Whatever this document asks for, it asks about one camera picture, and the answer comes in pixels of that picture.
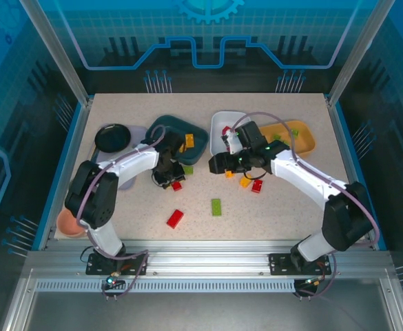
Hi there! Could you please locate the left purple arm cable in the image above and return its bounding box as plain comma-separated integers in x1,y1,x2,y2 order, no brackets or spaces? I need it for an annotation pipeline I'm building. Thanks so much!
75,123,168,301

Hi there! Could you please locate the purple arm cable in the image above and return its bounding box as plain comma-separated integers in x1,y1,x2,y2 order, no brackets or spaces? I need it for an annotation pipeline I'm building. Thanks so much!
75,123,168,301
230,111,381,300

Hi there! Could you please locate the aluminium front rail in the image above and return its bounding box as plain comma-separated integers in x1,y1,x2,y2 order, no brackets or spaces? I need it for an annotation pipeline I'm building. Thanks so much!
25,239,397,277

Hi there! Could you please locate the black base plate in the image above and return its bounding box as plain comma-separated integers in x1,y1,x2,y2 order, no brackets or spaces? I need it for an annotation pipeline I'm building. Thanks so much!
85,252,149,276
268,252,332,276

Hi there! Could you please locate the orange plastic container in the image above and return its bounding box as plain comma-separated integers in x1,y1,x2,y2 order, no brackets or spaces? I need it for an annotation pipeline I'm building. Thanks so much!
258,119,317,156

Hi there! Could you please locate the pink round bowl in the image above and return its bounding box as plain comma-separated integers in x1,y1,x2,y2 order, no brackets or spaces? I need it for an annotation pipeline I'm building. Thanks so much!
56,208,87,239

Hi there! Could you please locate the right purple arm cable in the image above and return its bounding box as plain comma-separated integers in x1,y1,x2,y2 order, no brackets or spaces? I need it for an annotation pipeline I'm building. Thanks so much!
230,111,381,300

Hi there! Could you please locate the black round bowl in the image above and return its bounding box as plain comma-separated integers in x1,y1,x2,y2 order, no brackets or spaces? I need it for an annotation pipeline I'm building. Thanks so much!
94,123,132,152

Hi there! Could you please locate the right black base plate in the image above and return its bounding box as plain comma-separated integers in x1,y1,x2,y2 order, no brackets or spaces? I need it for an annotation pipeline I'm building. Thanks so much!
268,252,332,276

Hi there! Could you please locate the slotted grey cable duct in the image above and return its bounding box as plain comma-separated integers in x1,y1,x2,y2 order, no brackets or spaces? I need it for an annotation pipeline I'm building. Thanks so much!
34,279,298,293

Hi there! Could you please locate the lavender plastic tray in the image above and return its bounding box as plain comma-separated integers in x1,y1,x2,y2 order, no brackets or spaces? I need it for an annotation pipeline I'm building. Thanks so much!
90,124,150,191

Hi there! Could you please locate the dark teal plastic container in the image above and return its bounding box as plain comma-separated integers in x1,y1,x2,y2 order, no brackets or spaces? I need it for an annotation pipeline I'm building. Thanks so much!
145,114,209,166

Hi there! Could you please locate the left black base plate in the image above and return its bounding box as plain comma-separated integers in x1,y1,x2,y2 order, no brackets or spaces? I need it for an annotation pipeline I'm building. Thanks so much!
85,252,149,276

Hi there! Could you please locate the aluminium frame post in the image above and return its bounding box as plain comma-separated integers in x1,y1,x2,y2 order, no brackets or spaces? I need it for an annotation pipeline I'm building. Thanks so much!
327,0,393,106
19,0,94,106

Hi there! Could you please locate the white plastic container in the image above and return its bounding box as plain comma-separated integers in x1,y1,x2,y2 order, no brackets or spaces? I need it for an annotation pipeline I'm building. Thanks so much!
209,110,254,157

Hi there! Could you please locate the aluminium side rail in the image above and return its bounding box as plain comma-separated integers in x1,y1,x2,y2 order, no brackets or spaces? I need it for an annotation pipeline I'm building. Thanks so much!
37,98,94,251
326,98,390,251

